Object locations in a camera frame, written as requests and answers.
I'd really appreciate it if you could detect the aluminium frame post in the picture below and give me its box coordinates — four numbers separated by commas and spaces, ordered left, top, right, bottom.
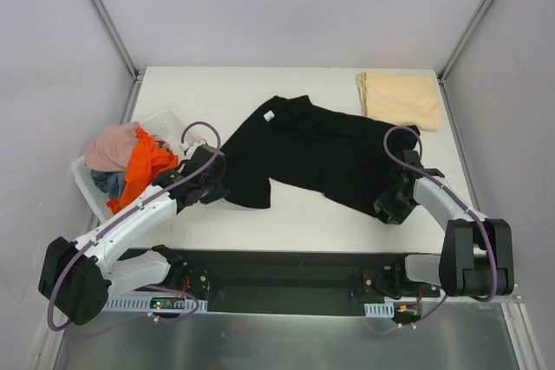
436, 0, 526, 85
64, 0, 147, 83

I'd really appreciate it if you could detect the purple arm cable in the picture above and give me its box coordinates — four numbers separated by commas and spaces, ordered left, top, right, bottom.
363, 126, 500, 336
47, 120, 225, 336

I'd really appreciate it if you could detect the black t shirt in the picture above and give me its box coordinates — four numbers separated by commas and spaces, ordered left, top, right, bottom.
221, 96, 420, 217

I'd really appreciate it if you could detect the grey cable duct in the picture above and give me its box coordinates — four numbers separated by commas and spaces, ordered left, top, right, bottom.
364, 301, 395, 319
102, 295, 208, 314

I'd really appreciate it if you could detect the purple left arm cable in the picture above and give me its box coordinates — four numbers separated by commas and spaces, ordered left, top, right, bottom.
47, 120, 225, 336

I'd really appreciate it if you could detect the folded beige t shirt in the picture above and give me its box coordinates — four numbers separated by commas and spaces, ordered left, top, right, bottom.
356, 72, 441, 132

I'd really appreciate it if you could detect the pink t shirt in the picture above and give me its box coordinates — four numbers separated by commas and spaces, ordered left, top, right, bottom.
84, 122, 140, 172

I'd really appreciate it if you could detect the orange t shirt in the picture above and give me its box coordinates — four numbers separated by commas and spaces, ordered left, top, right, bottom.
106, 127, 179, 214

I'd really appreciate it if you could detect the white plastic laundry basket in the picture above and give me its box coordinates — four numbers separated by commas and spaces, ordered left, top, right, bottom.
71, 109, 200, 223

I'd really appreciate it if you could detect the grey blue t shirt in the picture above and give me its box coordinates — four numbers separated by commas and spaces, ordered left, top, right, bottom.
90, 170, 126, 199

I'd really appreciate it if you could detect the left aluminium frame post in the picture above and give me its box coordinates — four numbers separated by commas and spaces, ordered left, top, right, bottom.
64, 0, 147, 83

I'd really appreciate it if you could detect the right aluminium frame post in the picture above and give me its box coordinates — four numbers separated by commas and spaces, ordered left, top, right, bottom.
436, 0, 526, 85

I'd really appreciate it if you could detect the right grey cable duct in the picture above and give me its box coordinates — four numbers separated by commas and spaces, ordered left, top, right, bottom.
364, 301, 395, 319

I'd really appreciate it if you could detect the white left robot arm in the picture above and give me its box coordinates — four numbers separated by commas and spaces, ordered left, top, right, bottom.
38, 140, 228, 331

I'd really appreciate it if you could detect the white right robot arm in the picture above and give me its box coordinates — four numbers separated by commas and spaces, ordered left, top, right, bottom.
374, 151, 514, 302

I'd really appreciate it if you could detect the left grey cable duct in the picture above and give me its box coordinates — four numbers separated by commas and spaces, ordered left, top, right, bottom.
102, 295, 208, 314

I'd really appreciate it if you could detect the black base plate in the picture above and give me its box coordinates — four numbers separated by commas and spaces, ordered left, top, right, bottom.
132, 250, 441, 315

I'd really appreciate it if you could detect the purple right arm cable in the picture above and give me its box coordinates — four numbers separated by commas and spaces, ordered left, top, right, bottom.
363, 126, 500, 336

